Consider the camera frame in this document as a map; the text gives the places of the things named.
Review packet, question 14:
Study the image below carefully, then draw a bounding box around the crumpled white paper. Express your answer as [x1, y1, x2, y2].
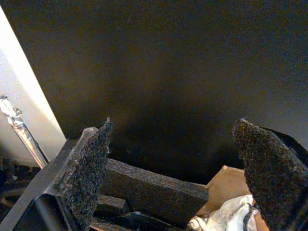
[187, 194, 260, 231]

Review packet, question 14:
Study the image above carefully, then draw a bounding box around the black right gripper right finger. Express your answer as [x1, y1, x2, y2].
[231, 117, 308, 231]

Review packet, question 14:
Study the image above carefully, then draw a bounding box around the small black foam block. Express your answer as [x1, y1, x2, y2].
[93, 193, 132, 217]

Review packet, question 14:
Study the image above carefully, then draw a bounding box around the brown cardboard box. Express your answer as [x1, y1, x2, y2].
[197, 165, 270, 231]

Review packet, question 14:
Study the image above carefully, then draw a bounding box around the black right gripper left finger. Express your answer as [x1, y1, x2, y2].
[0, 117, 115, 231]

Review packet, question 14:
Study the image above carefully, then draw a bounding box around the black door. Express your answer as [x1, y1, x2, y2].
[0, 0, 308, 188]

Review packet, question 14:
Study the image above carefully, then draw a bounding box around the flat black foam piece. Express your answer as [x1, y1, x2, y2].
[90, 211, 191, 231]

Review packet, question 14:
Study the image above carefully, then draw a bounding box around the silver foil-wrapped stick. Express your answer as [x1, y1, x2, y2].
[0, 95, 50, 169]

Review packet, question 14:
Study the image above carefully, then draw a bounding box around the large black foam block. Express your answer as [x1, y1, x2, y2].
[105, 157, 210, 229]

